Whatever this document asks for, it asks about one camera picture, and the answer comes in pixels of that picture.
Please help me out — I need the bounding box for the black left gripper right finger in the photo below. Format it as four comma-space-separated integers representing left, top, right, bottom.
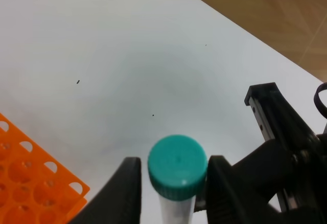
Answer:
205, 155, 281, 223

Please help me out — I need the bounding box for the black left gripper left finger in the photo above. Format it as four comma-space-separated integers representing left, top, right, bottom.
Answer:
70, 157, 142, 224

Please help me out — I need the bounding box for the teal capped test tube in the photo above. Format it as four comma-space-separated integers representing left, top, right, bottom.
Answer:
147, 135, 207, 223

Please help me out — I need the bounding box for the orange test tube rack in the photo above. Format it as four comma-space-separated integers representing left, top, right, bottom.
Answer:
1, 116, 90, 223

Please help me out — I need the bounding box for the black camera cable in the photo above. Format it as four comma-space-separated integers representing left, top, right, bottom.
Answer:
314, 81, 327, 120

